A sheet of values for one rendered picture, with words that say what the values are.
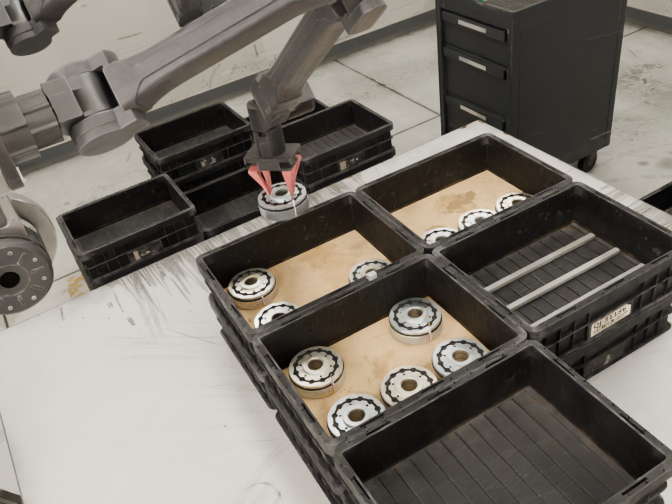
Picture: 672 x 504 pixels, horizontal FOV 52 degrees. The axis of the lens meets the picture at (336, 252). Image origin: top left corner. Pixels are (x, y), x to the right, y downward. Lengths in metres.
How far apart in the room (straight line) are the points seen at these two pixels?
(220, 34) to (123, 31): 3.31
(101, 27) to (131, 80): 3.24
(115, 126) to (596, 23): 2.33
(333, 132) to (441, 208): 1.20
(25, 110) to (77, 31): 3.23
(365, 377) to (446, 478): 0.25
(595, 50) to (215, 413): 2.17
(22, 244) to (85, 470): 0.50
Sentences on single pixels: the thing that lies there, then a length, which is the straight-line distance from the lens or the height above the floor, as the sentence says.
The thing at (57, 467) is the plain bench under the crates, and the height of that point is 0.70.
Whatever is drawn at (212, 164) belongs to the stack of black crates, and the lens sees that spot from 2.75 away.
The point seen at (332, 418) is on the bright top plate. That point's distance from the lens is 1.20.
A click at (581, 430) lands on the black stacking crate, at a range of 1.22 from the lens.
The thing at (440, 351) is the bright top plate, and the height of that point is 0.86.
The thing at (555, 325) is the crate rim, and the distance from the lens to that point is 1.25.
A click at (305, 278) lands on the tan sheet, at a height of 0.83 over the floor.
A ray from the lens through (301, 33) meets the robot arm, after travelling 1.06.
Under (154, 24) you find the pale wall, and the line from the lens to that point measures 4.23.
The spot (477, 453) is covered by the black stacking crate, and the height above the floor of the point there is 0.83.
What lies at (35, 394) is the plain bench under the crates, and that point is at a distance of 1.71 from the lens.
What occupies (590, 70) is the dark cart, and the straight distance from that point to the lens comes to 3.06.
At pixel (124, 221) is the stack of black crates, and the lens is 2.57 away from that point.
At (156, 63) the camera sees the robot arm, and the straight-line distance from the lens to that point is 0.91.
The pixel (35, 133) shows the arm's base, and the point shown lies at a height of 1.45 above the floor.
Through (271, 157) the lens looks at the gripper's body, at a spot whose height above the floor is 1.14.
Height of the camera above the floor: 1.79
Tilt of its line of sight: 37 degrees down
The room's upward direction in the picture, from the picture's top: 10 degrees counter-clockwise
